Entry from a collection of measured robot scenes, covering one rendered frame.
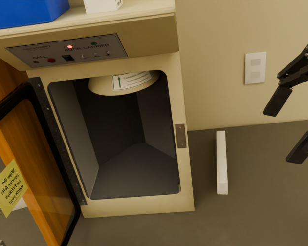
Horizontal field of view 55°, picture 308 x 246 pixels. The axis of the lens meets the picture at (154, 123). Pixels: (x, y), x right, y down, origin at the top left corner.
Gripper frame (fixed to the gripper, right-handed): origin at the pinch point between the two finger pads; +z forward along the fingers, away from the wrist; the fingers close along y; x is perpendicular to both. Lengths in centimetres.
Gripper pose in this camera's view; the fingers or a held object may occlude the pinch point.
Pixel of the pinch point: (282, 132)
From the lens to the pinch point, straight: 62.9
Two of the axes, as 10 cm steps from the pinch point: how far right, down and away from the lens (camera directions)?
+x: 9.7, 1.8, 1.7
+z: -2.5, 7.5, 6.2
